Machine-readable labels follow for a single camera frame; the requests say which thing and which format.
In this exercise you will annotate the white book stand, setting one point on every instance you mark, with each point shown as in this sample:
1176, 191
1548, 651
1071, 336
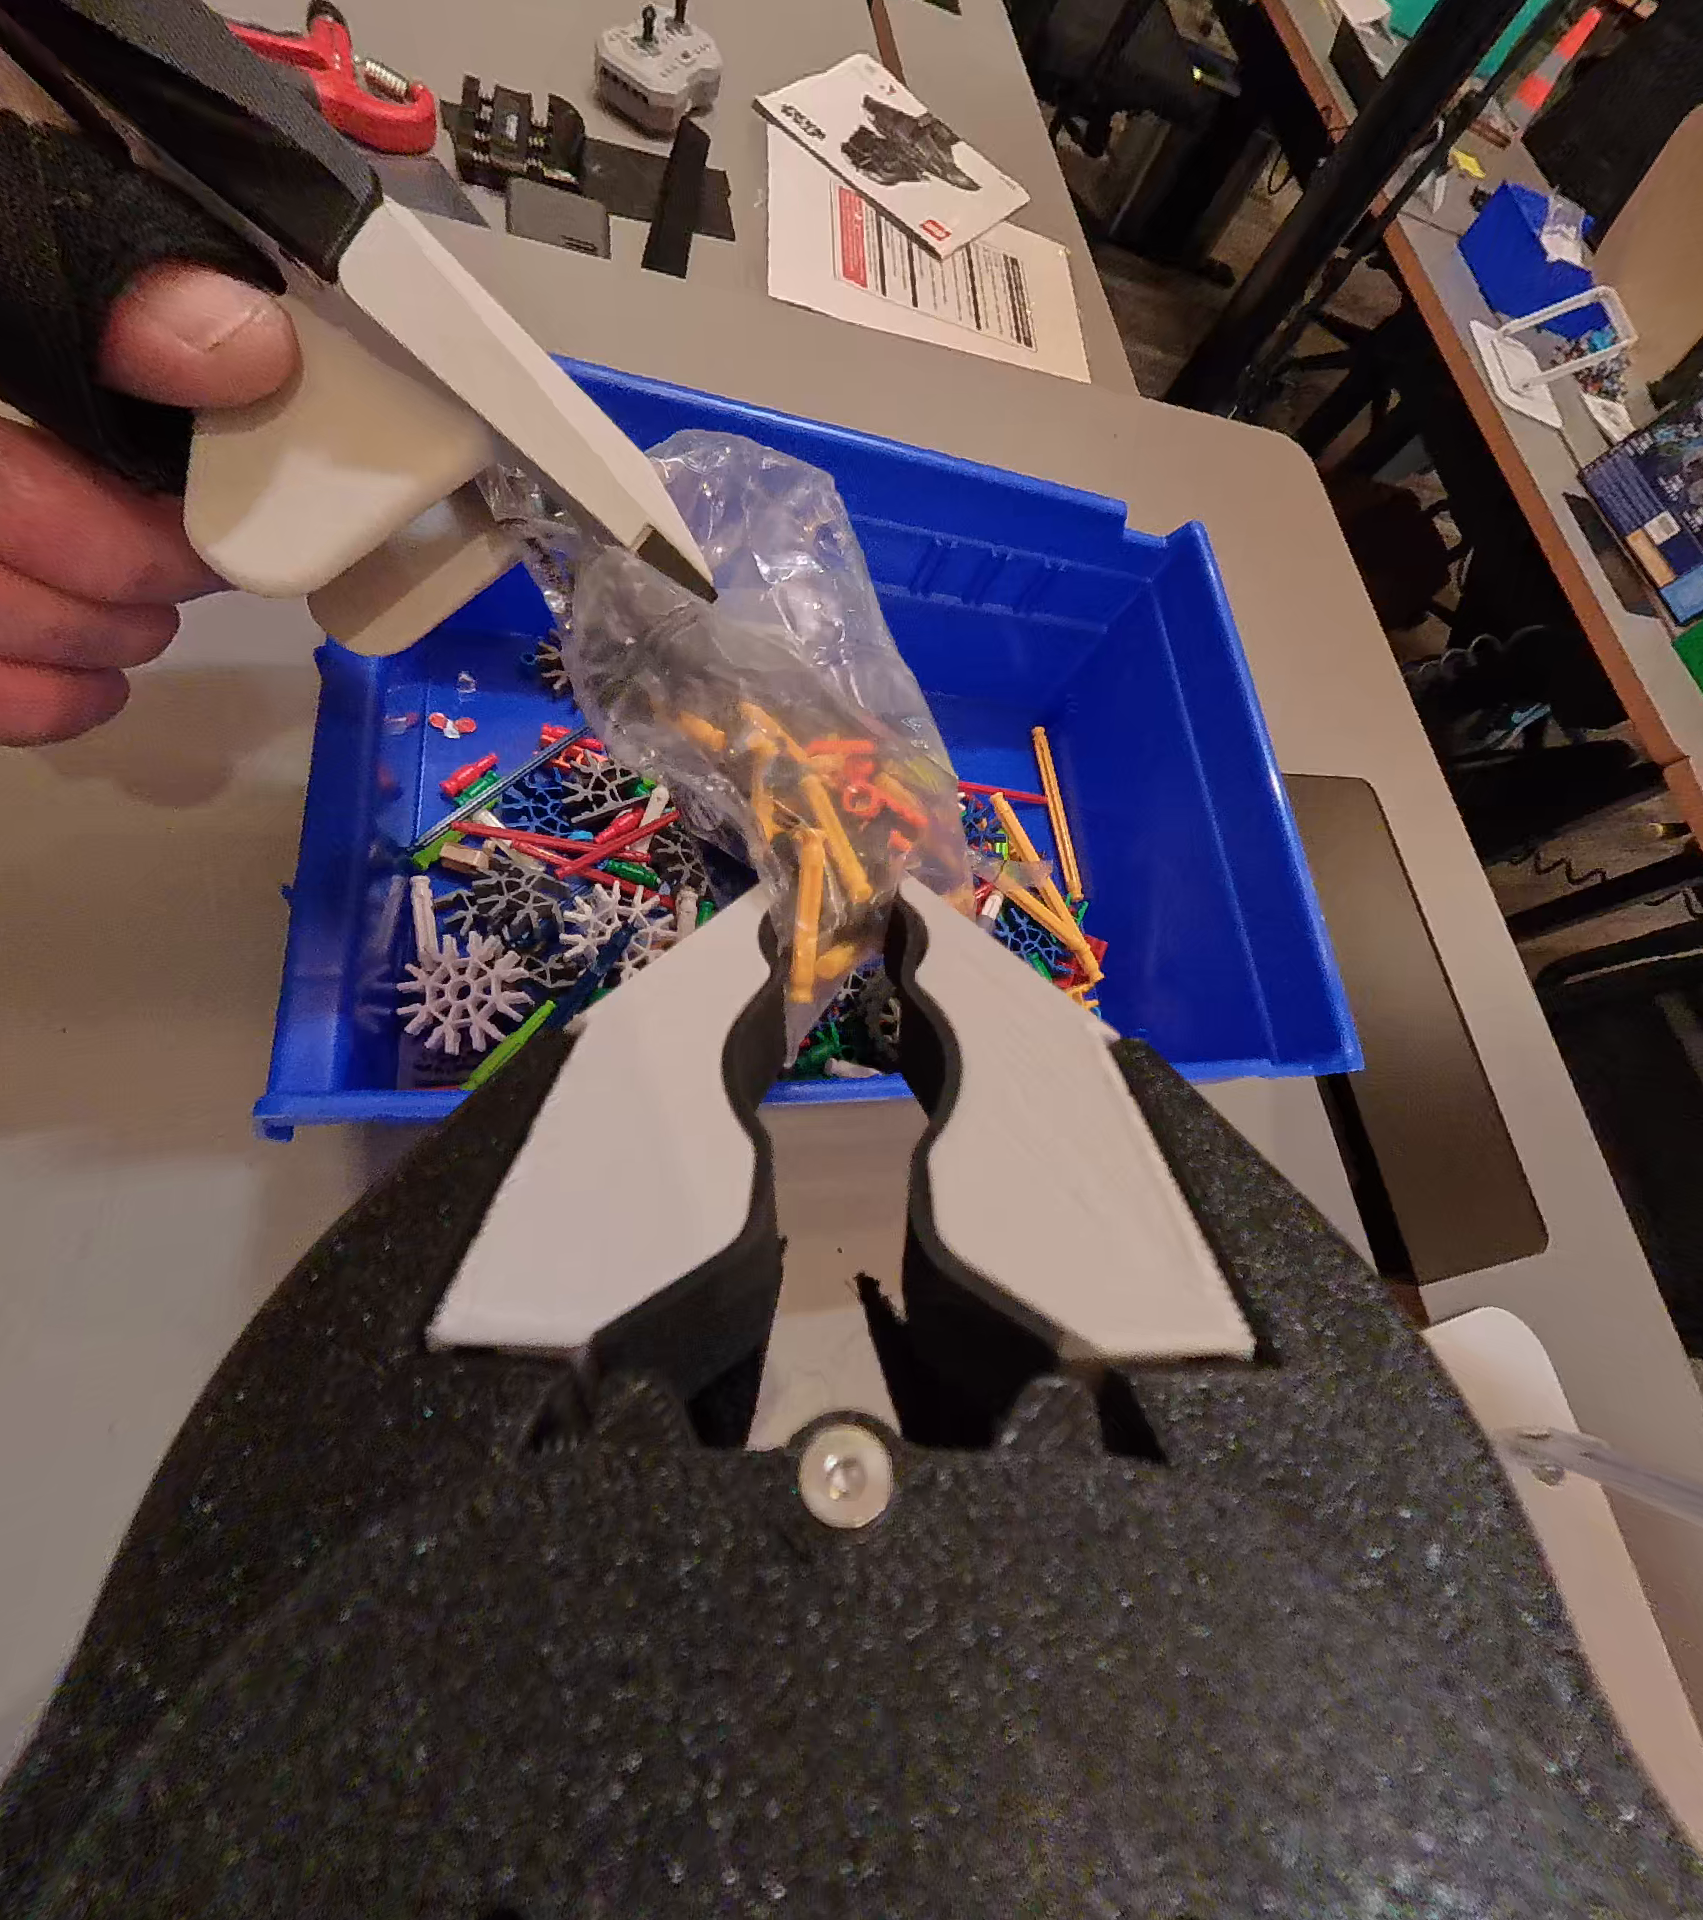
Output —
1632, 1651

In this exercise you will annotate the red clamp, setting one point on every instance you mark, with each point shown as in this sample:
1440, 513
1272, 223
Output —
365, 90

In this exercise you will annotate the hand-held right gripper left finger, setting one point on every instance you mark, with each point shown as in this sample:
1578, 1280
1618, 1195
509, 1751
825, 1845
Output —
627, 1184

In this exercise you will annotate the pile of colourful construction pieces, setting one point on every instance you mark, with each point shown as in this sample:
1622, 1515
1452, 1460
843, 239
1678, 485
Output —
523, 901

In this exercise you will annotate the black pole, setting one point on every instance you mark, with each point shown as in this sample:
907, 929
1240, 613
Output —
1332, 195

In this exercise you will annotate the grey remote controller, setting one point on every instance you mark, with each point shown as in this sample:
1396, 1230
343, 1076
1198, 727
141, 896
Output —
657, 74

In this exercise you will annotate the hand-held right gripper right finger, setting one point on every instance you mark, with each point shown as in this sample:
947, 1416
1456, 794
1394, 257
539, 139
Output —
1077, 1201

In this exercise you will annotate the dark grey plastic block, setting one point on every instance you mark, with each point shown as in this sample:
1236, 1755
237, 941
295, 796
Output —
559, 215

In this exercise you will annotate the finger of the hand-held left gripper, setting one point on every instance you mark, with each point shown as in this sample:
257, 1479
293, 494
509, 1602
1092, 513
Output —
491, 374

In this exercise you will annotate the white printed paper sheet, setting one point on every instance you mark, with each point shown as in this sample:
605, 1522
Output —
943, 300

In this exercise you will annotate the black plastic strip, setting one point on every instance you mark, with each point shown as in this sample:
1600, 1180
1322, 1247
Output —
679, 195

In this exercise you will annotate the beige chair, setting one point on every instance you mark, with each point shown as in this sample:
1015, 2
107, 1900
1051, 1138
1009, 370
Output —
1692, 224

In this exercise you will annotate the black-printed instruction booklet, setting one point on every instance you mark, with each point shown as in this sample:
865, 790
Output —
889, 151

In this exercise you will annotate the clear plastic bag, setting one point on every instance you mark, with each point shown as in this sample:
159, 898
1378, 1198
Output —
733, 600

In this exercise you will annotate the blue plastic bin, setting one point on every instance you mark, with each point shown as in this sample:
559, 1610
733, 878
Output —
1520, 248
1092, 631

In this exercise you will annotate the black toy track parts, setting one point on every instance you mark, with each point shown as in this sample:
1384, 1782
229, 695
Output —
515, 128

